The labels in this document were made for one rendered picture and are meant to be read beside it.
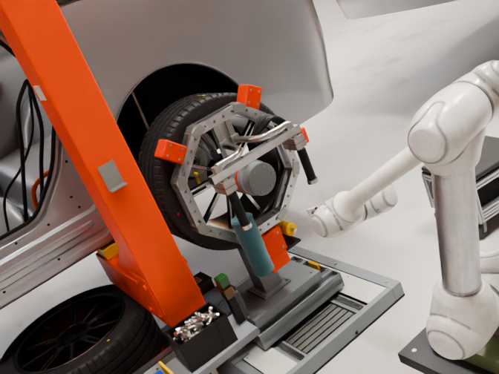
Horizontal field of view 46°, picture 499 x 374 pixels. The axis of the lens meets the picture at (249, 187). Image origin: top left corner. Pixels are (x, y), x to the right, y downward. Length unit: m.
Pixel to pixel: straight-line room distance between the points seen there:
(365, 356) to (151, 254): 1.00
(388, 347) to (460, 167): 1.29
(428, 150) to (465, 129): 0.09
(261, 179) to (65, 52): 0.83
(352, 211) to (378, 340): 0.97
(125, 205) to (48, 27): 0.62
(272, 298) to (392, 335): 0.54
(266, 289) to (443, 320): 1.19
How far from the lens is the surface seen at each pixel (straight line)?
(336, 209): 1.75
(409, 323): 2.64
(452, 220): 1.50
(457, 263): 1.58
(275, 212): 2.47
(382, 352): 2.54
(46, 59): 1.94
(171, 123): 2.30
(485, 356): 1.89
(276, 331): 2.63
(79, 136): 1.96
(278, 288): 2.70
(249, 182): 2.18
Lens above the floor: 1.63
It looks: 21 degrees down
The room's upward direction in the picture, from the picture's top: 23 degrees counter-clockwise
